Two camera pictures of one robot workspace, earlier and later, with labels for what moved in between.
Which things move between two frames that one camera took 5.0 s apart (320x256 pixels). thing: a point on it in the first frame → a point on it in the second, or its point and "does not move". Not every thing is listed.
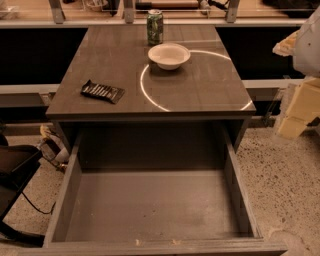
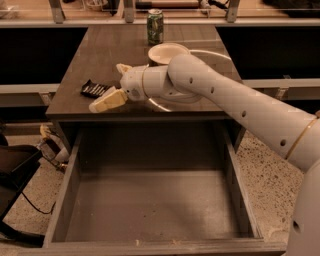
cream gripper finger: (287, 46) → (122, 68)
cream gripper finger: (305, 107) → (114, 98)
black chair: (18, 164) does not move
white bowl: (169, 56) does not move
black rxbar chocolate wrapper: (104, 92) does not move
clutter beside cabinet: (54, 148) does not move
